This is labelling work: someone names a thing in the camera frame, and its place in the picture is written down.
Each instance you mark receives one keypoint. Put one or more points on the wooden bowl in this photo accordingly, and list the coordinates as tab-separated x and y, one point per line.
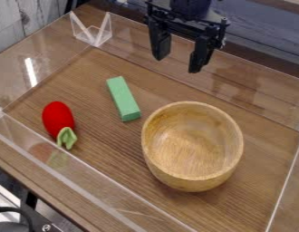
193	145

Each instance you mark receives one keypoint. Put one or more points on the clear acrylic corner bracket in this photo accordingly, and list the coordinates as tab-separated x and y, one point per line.
91	35

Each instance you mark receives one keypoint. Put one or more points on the clear acrylic enclosure wall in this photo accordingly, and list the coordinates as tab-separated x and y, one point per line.
99	183

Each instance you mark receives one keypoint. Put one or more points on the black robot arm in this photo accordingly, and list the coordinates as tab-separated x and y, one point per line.
191	19

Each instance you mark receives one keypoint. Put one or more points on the green rectangular block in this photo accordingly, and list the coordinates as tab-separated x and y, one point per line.
125	99

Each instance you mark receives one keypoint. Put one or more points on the red plush strawberry toy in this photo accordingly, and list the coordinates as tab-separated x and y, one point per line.
59	123

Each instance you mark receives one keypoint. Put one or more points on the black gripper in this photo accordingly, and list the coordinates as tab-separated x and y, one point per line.
189	18

